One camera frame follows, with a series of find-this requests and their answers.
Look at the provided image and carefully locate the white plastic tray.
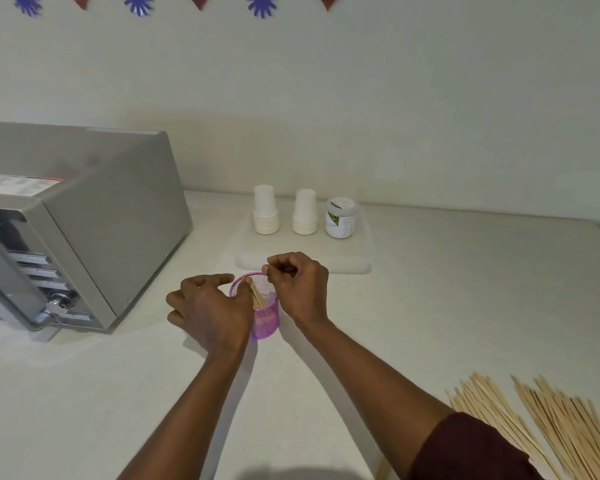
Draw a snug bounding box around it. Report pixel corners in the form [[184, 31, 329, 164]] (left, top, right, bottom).
[[235, 202, 375, 275]]

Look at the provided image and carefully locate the silver microwave oven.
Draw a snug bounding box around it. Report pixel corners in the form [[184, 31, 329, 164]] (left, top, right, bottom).
[[0, 120, 195, 341]]

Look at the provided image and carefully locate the person's right forearm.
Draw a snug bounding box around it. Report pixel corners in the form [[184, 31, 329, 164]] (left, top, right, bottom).
[[295, 317, 456, 480]]

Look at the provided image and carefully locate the white jar with green label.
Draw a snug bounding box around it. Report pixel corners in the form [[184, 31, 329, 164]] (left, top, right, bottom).
[[325, 196, 359, 240]]

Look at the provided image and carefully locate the stack of white paper cups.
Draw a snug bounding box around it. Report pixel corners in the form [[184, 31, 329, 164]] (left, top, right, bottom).
[[252, 184, 281, 235], [292, 188, 319, 236]]

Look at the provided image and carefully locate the maroon right sleeve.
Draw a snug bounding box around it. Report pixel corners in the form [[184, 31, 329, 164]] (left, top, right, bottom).
[[409, 412, 546, 480]]

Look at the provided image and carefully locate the purple mesh cup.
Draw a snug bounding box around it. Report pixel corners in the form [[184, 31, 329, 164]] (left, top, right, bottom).
[[229, 272, 281, 341]]

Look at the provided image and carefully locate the person's left forearm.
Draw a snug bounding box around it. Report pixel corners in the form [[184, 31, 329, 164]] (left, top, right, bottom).
[[117, 339, 259, 480]]

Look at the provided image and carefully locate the person's left hand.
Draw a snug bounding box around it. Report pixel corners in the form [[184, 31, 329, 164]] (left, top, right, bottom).
[[165, 273, 256, 353]]

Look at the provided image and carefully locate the person's right hand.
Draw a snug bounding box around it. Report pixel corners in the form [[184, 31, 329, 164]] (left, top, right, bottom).
[[261, 251, 330, 329]]

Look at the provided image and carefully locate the blue paper flower decoration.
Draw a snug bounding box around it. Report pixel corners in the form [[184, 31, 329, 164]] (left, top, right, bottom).
[[9, 0, 43, 17], [121, 0, 155, 17], [245, 0, 279, 19]]

